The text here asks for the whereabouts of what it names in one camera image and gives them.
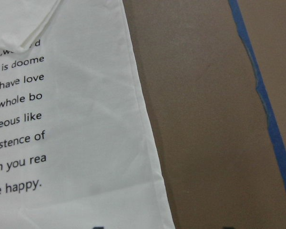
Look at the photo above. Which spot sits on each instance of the white long-sleeve printed shirt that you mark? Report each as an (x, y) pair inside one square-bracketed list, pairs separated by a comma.
[(76, 146)]

